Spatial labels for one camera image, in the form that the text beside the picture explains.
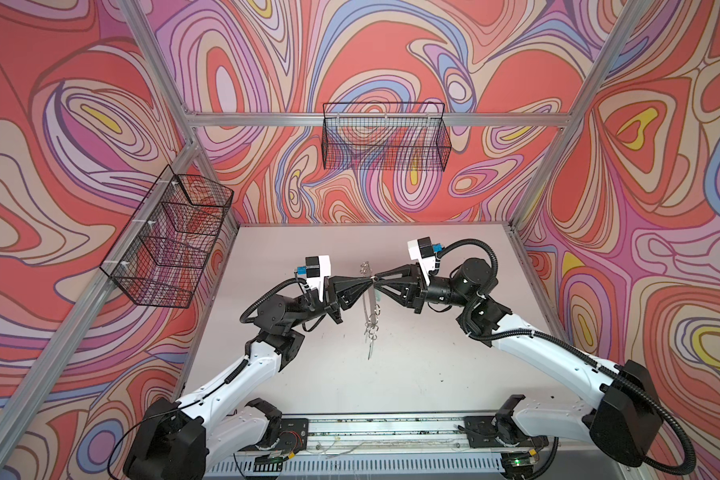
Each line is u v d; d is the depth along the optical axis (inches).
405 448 28.7
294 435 28.3
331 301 22.0
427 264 22.5
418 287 22.6
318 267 20.8
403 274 24.2
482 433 28.6
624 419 15.3
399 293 23.9
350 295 23.9
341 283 23.0
